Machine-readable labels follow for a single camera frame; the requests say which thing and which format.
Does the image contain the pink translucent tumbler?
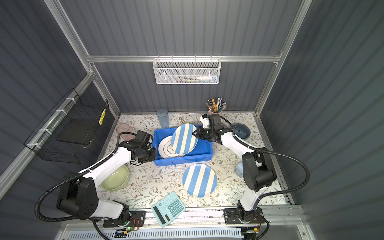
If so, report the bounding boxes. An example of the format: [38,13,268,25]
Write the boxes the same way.
[116,123,136,141]

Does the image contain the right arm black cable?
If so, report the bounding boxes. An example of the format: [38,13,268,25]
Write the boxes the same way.
[220,115,311,211]

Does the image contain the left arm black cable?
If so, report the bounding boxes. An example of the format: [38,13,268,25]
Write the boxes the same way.
[33,131,139,223]

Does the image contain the blue plastic bin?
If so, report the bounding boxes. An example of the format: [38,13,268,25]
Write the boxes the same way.
[152,128,214,167]

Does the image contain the green bowl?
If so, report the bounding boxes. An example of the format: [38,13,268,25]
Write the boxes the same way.
[100,165,130,192]

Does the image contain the blue grey bowl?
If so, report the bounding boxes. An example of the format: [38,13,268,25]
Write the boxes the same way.
[233,124,251,140]

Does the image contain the black slab in basket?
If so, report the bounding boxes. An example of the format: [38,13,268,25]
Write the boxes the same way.
[57,119,96,146]

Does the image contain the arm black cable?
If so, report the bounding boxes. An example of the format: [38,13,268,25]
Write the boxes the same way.
[33,131,139,223]
[220,115,311,211]

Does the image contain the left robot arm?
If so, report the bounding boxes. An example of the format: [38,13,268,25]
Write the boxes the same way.
[57,131,156,224]

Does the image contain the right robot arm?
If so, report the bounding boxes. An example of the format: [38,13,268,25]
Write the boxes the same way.
[193,114,277,214]

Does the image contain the pens in white basket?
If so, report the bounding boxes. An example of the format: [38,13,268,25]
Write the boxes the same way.
[170,76,219,84]

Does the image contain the pink pencil cup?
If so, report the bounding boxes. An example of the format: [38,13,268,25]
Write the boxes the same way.
[208,110,223,116]

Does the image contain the white plate dark rings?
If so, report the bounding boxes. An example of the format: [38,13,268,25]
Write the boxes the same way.
[157,135,181,159]

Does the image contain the pencils bundle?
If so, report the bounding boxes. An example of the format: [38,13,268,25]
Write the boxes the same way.
[206,98,228,113]

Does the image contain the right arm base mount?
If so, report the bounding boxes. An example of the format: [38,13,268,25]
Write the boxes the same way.
[223,202,265,225]

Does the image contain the teal calculator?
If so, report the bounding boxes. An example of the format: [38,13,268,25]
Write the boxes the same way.
[151,192,186,228]

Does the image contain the white wire mesh basket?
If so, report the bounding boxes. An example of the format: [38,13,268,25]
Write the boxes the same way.
[153,58,222,85]

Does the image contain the yellow tag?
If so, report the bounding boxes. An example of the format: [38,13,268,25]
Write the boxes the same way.
[98,109,106,125]

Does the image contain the black wire basket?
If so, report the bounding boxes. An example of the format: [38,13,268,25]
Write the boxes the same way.
[24,91,110,164]

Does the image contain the blue white striped plate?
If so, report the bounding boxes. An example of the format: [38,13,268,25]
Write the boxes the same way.
[171,124,198,156]

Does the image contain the small light blue cup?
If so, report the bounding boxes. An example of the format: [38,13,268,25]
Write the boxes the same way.
[235,163,244,178]

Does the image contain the blue translucent tumbler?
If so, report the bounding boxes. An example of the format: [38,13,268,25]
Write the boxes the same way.
[156,109,170,128]

